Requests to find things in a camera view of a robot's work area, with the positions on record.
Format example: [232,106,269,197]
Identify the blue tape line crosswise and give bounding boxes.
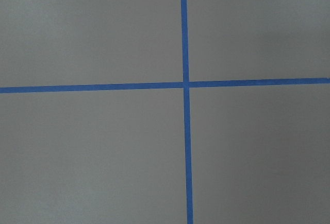
[1,78,329,94]

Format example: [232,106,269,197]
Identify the blue tape line lengthwise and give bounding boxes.
[180,0,193,224]

